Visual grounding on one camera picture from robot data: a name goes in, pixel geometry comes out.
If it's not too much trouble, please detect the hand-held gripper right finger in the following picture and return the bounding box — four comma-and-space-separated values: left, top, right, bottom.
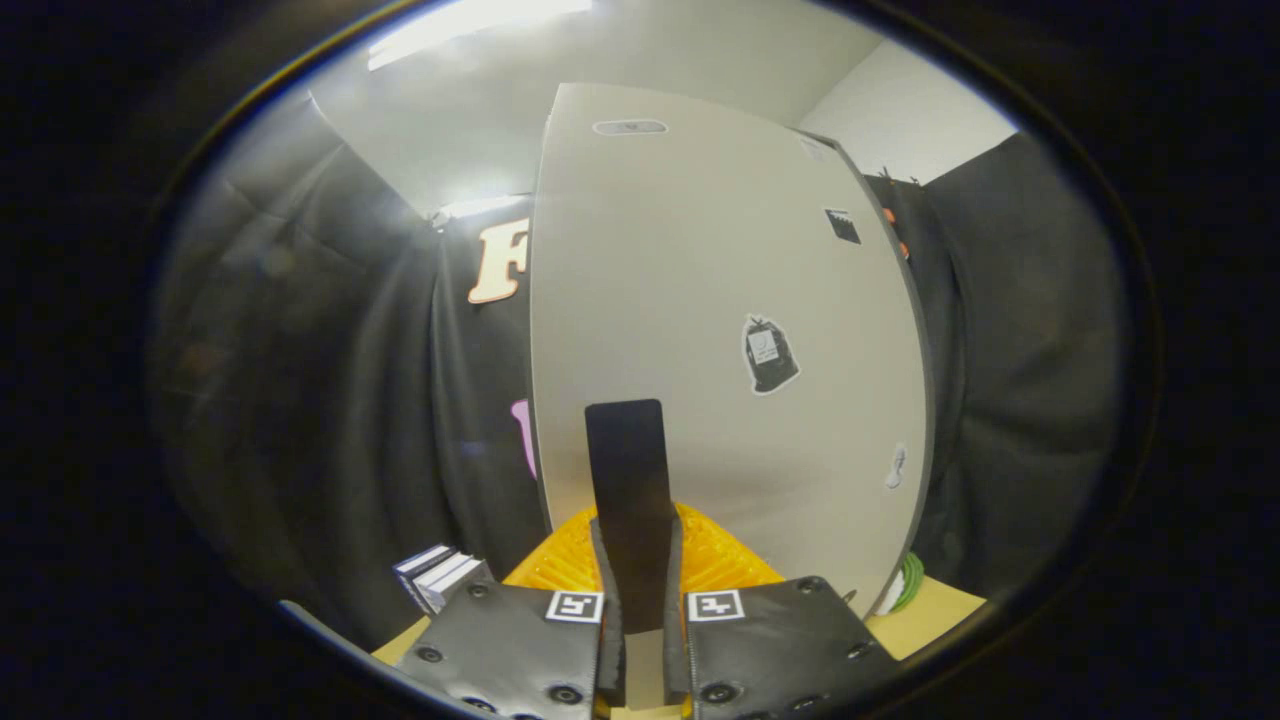
662, 503, 901, 720

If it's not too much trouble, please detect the watermelon slice toy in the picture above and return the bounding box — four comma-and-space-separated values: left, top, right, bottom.
880, 552, 926, 614

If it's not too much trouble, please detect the black backdrop cloth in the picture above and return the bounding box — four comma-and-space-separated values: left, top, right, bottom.
150, 90, 1131, 651

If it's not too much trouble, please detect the black door handle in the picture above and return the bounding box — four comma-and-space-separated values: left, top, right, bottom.
585, 399, 676, 634

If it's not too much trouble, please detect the grey shoe cabinet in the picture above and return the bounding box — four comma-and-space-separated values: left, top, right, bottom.
800, 130, 937, 606

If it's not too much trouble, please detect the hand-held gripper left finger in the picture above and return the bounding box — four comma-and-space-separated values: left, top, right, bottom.
395, 505, 627, 720

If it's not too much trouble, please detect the stack of books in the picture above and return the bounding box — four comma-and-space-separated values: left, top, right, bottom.
393, 544, 493, 614

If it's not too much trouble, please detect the ceiling light panel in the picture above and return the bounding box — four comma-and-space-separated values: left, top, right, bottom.
367, 0, 593, 71
435, 195, 529, 223

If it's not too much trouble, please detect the white shoe cabinet door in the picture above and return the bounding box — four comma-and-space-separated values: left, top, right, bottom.
528, 83, 931, 621

